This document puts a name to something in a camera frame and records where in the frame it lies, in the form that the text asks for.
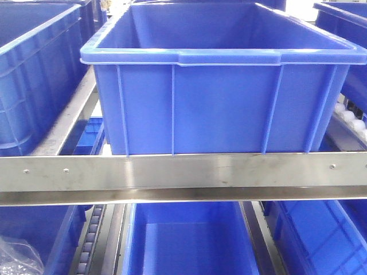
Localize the centre blue plastic bin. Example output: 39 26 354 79
122 202 260 274

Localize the left blue plastic bin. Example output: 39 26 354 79
1 206 86 274

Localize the left roller track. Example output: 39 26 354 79
75 205 106 275

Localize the upper centre blue bin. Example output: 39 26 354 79
80 2 366 155

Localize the upper left blue bin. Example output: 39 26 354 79
1 1 96 156

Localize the right blue plastic bin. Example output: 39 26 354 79
262 200 366 274

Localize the upper steel shelf rail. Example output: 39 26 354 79
1 152 366 206

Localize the blue plastic bin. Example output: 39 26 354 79
122 202 260 274
1 206 86 274
262 200 366 274

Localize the upper right blue bin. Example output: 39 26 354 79
313 1 367 114

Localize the upper white roller track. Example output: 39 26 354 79
334 95 366 141

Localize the clear plastic bag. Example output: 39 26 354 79
1 235 45 274

